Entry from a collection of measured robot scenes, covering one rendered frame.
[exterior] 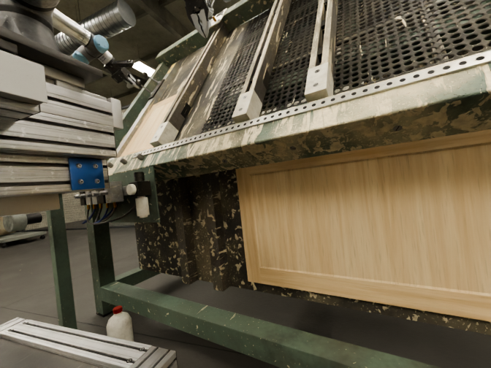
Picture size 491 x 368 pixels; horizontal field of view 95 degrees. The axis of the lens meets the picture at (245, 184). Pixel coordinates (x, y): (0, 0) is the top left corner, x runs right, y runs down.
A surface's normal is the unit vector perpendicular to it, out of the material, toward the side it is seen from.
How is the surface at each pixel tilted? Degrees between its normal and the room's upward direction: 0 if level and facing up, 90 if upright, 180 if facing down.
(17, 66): 90
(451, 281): 90
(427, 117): 144
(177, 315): 90
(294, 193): 90
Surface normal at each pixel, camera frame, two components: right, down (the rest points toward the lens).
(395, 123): -0.22, 0.84
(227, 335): -0.54, 0.06
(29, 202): 0.92, -0.11
